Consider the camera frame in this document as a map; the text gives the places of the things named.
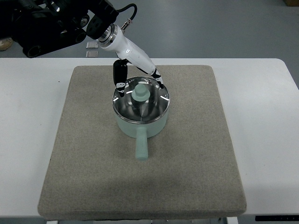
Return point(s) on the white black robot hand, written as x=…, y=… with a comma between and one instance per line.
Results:
x=114, y=40

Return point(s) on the grey felt mat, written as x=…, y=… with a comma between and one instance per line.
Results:
x=187, y=170

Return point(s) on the black control panel strip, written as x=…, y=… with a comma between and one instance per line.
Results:
x=277, y=218

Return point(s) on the mint green saucepan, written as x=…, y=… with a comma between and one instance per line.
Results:
x=141, y=132

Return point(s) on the glass lid with green knob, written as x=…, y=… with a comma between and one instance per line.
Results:
x=143, y=102

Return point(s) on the metal floor plate lower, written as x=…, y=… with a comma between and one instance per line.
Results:
x=92, y=54

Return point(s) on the metal floor plate upper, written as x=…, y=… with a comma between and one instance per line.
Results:
x=92, y=45

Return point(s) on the cardboard box corner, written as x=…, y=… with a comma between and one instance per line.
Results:
x=292, y=3

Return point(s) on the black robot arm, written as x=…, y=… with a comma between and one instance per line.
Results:
x=44, y=26

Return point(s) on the metal floor plate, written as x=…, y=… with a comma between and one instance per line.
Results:
x=92, y=54
x=92, y=45

